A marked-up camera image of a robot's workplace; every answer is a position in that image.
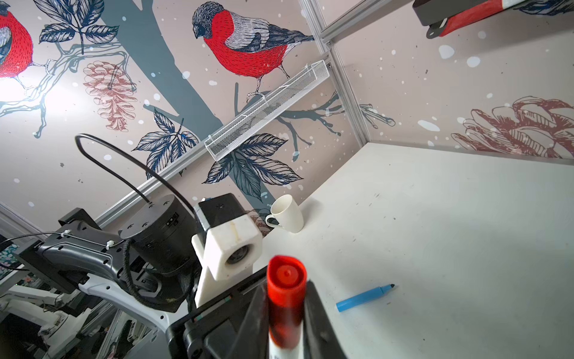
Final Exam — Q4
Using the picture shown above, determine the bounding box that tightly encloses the black wire wall basket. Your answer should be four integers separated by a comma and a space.
413, 0, 487, 39

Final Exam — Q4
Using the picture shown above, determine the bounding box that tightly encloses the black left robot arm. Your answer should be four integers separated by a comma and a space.
16, 194, 265, 358

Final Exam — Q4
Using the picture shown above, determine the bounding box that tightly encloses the blue marker pen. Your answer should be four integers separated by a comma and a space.
336, 284, 396, 313

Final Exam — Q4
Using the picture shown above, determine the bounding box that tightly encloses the white marker pen red end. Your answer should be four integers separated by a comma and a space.
268, 334, 304, 359

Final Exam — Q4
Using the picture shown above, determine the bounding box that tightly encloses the aluminium frame crossbar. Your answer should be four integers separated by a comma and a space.
321, 0, 413, 43

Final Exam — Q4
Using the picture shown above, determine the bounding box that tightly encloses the red pen cap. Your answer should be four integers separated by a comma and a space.
267, 255, 307, 349

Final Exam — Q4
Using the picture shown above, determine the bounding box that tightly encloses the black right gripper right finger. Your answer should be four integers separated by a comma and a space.
303, 281, 347, 359

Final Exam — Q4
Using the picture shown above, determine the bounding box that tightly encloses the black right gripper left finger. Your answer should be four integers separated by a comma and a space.
227, 281, 269, 359

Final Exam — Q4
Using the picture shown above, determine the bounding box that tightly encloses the white ceramic mug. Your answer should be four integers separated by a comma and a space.
265, 194, 304, 233

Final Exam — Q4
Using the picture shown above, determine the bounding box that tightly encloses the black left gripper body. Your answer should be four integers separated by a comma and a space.
166, 267, 267, 358

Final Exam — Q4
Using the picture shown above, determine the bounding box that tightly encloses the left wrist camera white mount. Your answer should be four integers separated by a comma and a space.
191, 193, 263, 308

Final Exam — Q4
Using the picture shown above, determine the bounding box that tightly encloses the white wire mesh shelf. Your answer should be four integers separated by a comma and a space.
205, 60, 330, 161

